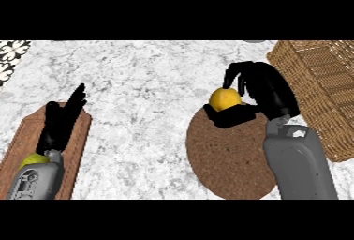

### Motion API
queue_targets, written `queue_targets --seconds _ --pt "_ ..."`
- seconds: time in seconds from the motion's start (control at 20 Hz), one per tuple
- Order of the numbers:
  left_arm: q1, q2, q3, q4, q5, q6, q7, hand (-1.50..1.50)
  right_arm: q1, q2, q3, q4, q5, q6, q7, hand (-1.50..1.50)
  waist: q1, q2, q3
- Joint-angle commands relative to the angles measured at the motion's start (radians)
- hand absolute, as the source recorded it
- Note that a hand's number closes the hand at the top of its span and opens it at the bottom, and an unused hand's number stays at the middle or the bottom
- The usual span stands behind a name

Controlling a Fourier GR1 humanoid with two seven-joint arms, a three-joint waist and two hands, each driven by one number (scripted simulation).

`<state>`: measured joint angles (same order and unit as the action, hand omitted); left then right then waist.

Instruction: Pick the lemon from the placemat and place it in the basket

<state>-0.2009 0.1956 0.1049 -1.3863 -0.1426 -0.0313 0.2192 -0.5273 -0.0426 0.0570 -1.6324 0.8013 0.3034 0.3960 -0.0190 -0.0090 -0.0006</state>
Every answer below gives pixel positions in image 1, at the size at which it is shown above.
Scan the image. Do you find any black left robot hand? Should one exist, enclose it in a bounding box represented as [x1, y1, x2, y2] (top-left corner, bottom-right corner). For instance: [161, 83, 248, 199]
[34, 82, 89, 157]

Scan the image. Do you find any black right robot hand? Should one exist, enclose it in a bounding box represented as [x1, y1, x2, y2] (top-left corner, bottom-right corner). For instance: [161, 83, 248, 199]
[202, 60, 301, 129]

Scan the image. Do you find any yellow lemon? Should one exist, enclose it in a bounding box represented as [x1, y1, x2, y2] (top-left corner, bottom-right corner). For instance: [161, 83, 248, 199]
[210, 87, 244, 113]

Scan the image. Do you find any wicker basket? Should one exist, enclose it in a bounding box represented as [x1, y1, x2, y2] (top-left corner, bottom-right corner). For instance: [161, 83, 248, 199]
[266, 40, 354, 163]

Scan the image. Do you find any brown oval placemat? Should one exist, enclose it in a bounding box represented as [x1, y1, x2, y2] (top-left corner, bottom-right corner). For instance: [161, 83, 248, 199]
[186, 101, 278, 201]

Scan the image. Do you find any brown wooden cutting board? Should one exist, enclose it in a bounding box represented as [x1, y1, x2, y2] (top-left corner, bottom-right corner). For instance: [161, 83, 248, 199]
[0, 101, 93, 201]

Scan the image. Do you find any yellow-green fruit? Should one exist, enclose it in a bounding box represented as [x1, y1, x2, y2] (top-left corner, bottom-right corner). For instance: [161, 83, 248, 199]
[18, 152, 52, 170]

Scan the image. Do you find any black and white patterned tile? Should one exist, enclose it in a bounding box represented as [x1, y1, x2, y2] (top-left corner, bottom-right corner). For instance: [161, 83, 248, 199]
[0, 40, 34, 88]

